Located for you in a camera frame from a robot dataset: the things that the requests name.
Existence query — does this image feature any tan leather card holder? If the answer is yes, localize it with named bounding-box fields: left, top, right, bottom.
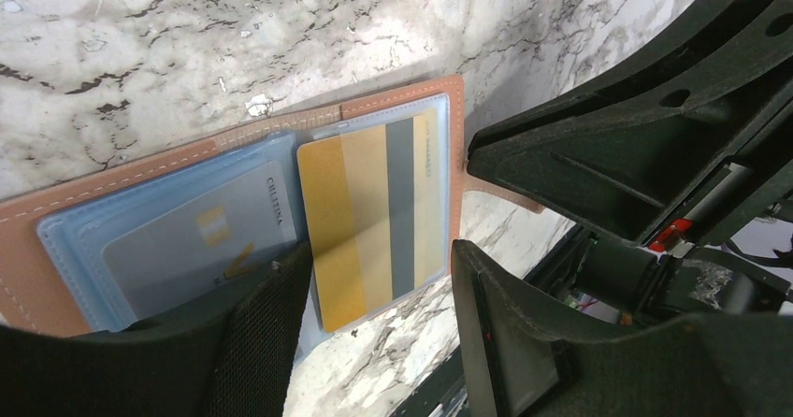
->
left=1, top=76, right=541, bottom=339

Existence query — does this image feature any silver VIP credit card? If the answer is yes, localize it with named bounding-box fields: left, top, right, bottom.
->
left=102, top=161, right=298, bottom=328

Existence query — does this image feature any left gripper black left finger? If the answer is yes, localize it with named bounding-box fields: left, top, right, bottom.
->
left=1, top=242, right=313, bottom=416

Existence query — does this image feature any gold striped credit card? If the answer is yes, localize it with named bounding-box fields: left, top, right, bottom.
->
left=296, top=107, right=449, bottom=333

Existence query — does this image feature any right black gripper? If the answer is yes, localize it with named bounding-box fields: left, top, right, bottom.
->
left=468, top=0, right=792, bottom=324

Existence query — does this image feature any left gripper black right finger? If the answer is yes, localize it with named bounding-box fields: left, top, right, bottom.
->
left=451, top=239, right=792, bottom=416

